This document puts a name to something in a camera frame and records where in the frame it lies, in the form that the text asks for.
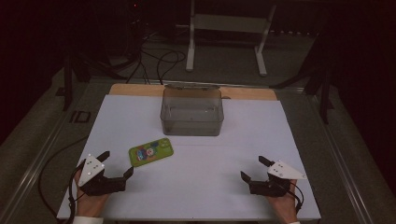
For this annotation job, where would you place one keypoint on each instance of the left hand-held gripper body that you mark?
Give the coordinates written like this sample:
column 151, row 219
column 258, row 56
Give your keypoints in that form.
column 90, row 169

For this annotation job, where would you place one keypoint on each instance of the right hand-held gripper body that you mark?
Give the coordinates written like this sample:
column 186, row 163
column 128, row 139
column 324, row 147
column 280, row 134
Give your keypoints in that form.
column 281, row 170

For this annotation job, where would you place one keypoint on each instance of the green cartoon phone case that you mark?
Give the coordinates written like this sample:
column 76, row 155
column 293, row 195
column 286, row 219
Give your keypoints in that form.
column 151, row 151

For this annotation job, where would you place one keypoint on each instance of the transparent grey plastic box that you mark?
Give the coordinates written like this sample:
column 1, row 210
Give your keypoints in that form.
column 191, row 115

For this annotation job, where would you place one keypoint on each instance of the person's right hand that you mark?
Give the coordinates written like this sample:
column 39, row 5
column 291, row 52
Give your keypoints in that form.
column 286, row 205

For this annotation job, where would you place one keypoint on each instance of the person's left hand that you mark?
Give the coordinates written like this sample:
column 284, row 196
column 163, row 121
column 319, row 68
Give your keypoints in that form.
column 91, row 205

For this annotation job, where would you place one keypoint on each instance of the white table sheet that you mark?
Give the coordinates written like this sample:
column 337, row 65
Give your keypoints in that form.
column 193, row 174

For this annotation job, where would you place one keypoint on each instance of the black metal stand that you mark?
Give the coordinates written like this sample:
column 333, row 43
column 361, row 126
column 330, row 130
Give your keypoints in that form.
column 323, row 87
column 67, row 84

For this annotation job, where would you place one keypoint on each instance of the white metal stand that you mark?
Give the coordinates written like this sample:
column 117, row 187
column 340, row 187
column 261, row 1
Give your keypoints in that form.
column 229, row 23

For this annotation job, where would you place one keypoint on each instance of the small black bracket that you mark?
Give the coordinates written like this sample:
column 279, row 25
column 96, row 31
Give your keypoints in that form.
column 80, row 116

